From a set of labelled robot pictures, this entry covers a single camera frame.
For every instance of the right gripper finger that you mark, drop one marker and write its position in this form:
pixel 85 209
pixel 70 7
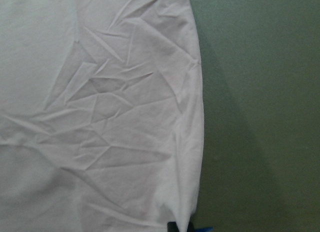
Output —
pixel 173 227

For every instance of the pink Snoopy t-shirt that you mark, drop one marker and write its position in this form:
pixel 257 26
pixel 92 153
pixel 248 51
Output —
pixel 101 115

